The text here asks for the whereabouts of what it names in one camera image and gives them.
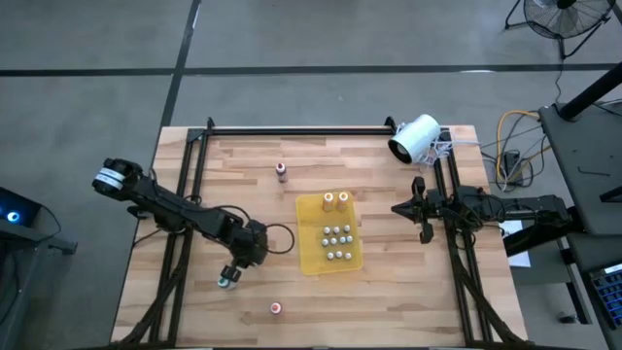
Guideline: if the black device blue light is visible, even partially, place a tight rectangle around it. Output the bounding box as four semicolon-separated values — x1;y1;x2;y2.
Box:
0;187;43;229

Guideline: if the black power strip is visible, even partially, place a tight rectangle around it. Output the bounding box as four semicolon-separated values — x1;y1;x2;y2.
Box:
500;149;524;171

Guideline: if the backlit keyboard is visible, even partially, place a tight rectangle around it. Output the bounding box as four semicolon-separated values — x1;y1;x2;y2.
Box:
587;264;622;332

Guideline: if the yellow floor cable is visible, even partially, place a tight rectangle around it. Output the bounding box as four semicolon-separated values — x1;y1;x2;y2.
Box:
495;109;553;184

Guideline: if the black left wrist camera cable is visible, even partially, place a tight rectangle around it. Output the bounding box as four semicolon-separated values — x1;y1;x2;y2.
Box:
213;204;296;257

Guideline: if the black floor fan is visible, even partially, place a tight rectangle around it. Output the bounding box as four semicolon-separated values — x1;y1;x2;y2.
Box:
504;0;618;60

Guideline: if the black round pole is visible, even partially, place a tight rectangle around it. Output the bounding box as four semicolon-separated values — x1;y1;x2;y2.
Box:
558;62;622;123

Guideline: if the white camera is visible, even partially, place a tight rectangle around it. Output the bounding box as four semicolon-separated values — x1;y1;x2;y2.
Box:
387;113;442;165

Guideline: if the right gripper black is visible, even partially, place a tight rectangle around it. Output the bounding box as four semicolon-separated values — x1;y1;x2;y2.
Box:
391;175;457;244

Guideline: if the white paper sheet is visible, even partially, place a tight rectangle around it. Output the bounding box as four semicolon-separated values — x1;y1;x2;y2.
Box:
498;221;534;269

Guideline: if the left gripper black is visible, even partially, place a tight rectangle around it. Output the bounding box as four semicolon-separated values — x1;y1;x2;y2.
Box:
219;218;270;285

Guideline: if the grey side desk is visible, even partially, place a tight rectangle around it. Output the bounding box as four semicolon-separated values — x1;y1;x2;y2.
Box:
538;99;622;237

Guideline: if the yellow translucent plastic bin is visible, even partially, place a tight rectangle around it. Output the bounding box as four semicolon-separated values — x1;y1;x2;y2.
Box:
294;192;364;276

